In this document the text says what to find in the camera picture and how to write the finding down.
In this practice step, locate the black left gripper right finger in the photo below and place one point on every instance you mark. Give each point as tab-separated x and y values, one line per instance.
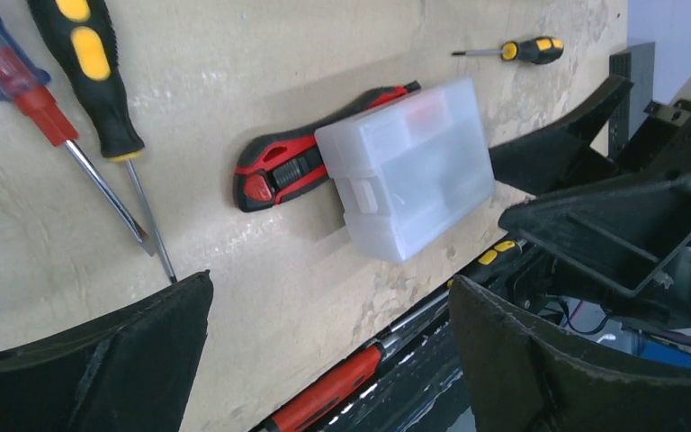
526	374

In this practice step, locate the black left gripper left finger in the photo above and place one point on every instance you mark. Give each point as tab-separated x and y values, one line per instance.
129	370

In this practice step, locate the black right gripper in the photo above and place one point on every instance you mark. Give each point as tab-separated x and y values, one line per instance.
622	232

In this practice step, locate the translucent white parts box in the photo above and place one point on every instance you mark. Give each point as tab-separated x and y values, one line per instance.
407	171

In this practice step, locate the red black utility knife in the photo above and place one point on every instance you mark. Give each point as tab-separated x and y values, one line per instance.
277	167

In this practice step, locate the red blue screwdriver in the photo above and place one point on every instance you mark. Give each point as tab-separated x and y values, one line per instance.
25	86

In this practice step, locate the yellow black short screwdriver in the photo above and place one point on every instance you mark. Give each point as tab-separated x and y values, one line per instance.
80	36

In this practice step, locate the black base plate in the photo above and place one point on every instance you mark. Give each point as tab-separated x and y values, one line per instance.
419	388

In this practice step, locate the red handled ratchet tool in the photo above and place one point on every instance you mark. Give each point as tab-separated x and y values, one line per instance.
326	392

